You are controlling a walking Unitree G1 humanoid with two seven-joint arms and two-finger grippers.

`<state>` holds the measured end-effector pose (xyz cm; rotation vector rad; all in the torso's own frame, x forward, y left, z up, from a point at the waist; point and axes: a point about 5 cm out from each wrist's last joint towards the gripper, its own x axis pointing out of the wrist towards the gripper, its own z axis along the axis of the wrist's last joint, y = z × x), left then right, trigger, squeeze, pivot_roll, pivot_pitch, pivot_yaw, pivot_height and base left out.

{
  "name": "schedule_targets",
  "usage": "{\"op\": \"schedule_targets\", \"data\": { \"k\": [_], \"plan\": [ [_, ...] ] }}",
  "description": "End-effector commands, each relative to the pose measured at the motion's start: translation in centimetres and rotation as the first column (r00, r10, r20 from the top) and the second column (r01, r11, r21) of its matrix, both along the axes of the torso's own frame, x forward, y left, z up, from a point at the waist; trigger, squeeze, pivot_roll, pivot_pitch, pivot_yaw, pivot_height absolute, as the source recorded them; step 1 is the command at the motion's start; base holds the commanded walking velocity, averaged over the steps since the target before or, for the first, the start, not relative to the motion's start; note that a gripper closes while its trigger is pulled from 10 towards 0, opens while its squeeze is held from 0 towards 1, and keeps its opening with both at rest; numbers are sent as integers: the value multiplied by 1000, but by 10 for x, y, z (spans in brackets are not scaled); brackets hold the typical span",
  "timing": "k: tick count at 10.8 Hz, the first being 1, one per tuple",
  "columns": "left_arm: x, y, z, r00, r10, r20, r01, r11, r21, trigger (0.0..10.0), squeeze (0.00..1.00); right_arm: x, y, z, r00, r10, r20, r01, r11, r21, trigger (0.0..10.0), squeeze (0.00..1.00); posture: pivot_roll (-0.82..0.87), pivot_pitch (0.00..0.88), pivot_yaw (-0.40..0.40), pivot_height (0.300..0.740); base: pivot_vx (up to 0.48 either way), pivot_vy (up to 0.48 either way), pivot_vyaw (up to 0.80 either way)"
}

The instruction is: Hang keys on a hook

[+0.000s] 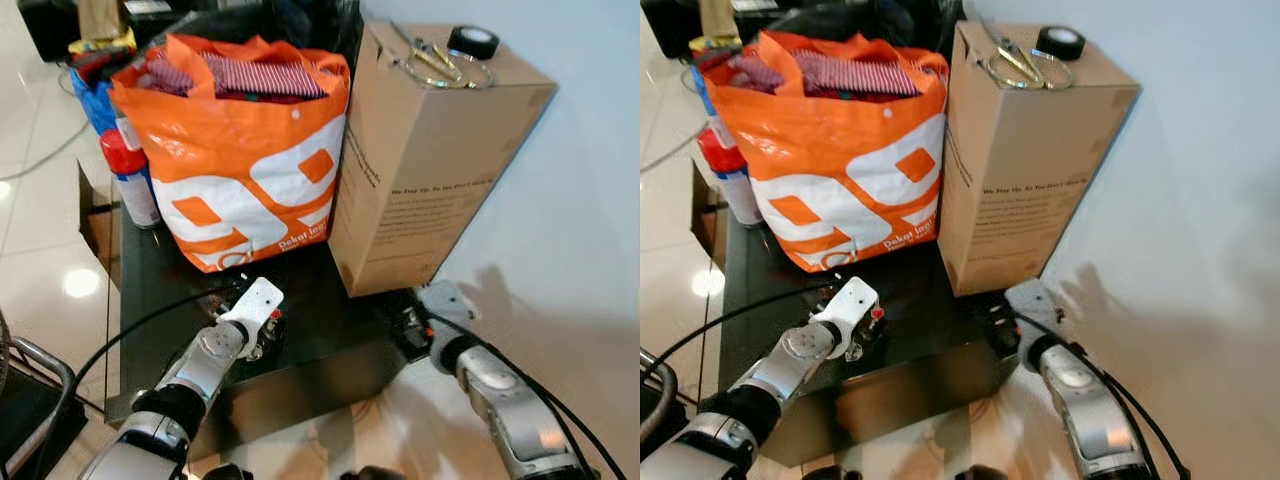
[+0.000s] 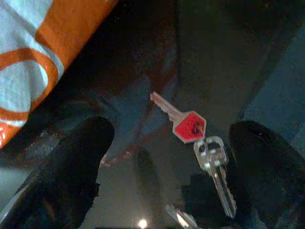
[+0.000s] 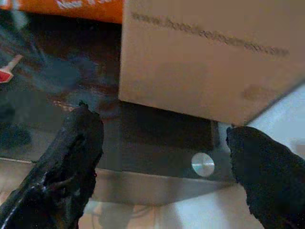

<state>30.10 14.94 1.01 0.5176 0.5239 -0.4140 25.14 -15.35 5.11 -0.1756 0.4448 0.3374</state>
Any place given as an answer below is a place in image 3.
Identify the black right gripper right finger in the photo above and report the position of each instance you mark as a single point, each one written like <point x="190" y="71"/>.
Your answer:
<point x="269" y="181"/>

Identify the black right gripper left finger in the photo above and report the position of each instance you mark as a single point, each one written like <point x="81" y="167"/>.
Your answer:
<point x="59" y="167"/>

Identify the key with red tag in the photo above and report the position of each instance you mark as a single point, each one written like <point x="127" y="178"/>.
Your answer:
<point x="6" y="75"/>

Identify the round silver table bolt cap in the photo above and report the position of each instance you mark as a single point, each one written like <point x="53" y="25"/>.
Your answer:
<point x="202" y="164"/>

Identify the black glass side table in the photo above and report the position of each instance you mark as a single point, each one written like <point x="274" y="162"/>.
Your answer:
<point x="155" y="136"/>

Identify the tall brown cardboard box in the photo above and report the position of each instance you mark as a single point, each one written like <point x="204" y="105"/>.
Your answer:
<point x="195" y="66"/>

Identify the orange and white shopping bag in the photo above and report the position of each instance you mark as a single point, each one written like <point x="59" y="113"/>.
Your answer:
<point x="78" y="9"/>

